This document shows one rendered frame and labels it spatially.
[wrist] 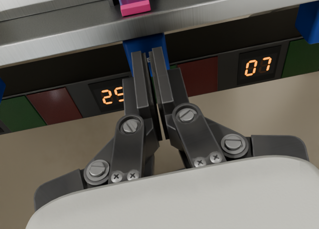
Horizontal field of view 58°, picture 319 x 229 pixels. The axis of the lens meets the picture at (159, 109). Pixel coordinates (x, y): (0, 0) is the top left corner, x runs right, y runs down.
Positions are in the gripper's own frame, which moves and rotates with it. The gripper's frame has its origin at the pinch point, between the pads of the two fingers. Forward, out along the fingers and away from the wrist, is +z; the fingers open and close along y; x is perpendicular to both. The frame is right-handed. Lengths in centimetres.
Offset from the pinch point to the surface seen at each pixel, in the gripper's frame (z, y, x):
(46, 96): 5.3, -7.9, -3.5
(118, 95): 5.4, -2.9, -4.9
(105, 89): 5.4, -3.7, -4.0
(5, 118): 5.3, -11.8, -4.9
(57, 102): 5.3, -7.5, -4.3
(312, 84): 46, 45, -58
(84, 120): 48, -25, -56
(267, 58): 5.4, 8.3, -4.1
